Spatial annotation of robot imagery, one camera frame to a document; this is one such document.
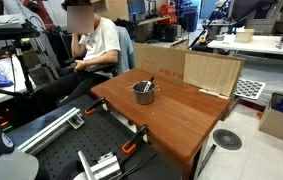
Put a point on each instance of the black orange bar clamp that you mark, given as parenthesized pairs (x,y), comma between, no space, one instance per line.
(96,105)
(132,141)

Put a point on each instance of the calibration checkerboard sheet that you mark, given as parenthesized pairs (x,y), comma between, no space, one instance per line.
(250,89)

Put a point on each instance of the long white table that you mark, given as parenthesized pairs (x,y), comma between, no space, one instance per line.
(257,45)

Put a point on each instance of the black and white marker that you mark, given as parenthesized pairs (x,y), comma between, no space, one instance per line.
(148,84)

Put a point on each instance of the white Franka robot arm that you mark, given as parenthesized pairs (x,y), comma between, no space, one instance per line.
(14,166)

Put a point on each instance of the silver metal pot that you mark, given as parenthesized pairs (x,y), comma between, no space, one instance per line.
(144,97)

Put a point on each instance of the seated person white shirt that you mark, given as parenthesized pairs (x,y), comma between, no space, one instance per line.
(101,40)

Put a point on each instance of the cardboard box with blue contents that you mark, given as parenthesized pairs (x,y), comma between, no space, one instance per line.
(279,128)

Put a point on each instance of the brown cardboard with red print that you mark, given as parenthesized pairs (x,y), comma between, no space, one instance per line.
(161,60)

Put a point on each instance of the small wooden box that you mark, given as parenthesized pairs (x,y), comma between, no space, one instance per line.
(244,36)

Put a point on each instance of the aluminium ladder frame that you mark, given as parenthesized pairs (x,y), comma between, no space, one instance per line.
(42,56)

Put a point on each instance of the aluminium extrusion rail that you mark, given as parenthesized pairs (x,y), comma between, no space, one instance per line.
(47,131)
(104,166)

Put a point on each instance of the office chair with blue jacket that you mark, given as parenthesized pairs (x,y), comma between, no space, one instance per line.
(126,50)

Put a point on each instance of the red bag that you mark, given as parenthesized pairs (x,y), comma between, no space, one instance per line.
(168,13)

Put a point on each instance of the black camera tripod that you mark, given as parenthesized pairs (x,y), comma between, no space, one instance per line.
(22,66)

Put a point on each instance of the black perforated breadboard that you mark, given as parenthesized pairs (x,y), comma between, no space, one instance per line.
(91,140)

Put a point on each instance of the black stereo camera bar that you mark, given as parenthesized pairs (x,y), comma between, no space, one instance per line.
(11,32)

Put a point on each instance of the blue plastic object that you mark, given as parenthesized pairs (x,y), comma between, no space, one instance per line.
(1,80)

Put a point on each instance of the grey metal table frame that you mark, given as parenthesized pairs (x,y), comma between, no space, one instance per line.
(207,158)

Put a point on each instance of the round floor drain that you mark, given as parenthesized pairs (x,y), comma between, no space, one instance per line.
(227,139)

